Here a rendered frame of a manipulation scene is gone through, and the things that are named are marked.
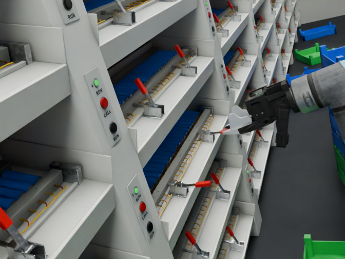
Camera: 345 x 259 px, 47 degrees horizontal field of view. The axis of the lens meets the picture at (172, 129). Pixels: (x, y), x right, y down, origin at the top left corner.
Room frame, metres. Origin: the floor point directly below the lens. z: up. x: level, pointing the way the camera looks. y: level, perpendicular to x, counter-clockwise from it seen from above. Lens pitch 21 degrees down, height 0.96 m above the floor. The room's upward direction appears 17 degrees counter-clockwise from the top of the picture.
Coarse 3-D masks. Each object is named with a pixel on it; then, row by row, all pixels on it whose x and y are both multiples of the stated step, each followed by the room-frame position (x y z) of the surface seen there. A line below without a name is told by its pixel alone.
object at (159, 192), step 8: (208, 112) 1.18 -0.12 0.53; (200, 120) 1.12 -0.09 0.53; (200, 128) 1.09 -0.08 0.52; (192, 136) 1.03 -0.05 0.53; (184, 144) 0.99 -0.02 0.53; (192, 144) 1.01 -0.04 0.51; (184, 152) 0.95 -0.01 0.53; (176, 160) 0.91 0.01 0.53; (168, 168) 0.88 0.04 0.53; (176, 168) 0.88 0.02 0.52; (168, 176) 0.84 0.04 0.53; (160, 184) 0.81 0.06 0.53; (160, 192) 0.78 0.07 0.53; (160, 200) 0.78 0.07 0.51; (168, 200) 0.77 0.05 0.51
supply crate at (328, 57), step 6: (324, 48) 1.39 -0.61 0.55; (336, 48) 1.40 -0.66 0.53; (342, 48) 1.40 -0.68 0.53; (324, 54) 1.39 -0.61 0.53; (330, 54) 1.40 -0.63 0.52; (336, 54) 1.40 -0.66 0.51; (342, 54) 1.40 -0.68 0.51; (324, 60) 1.36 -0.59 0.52; (330, 60) 1.30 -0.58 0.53; (336, 60) 1.23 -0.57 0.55; (342, 60) 1.21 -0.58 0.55; (324, 66) 1.38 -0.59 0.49
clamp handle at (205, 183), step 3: (180, 183) 0.80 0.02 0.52; (192, 183) 0.80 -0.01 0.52; (195, 183) 0.79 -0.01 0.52; (198, 183) 0.78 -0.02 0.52; (201, 183) 0.78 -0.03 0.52; (204, 183) 0.77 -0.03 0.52; (207, 183) 0.77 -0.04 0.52; (210, 183) 0.77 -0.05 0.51; (180, 186) 0.80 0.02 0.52; (183, 186) 0.80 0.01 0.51; (186, 186) 0.79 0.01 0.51; (189, 186) 0.79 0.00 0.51; (192, 186) 0.79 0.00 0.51; (195, 186) 0.78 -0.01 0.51; (198, 186) 0.78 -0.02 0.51; (201, 186) 0.78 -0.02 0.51; (204, 186) 0.77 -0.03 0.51; (207, 186) 0.77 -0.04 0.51
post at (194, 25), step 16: (208, 0) 1.28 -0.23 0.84; (192, 16) 1.22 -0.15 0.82; (160, 32) 1.26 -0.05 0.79; (176, 32) 1.24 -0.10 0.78; (192, 32) 1.22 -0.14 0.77; (208, 32) 1.20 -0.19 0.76; (208, 80) 1.22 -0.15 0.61; (208, 96) 1.22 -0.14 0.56; (224, 96) 1.21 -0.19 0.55; (224, 144) 1.22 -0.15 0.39; (240, 192) 1.21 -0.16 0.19; (256, 208) 1.25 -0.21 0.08; (256, 224) 1.21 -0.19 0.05
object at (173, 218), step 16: (224, 112) 1.20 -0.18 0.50; (208, 128) 1.12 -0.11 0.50; (224, 128) 1.15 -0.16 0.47; (208, 144) 1.02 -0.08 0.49; (192, 160) 0.94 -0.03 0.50; (208, 160) 0.95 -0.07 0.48; (192, 176) 0.87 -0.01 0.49; (192, 192) 0.81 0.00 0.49; (160, 208) 0.76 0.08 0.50; (176, 208) 0.75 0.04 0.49; (176, 224) 0.70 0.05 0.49; (176, 240) 0.70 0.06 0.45
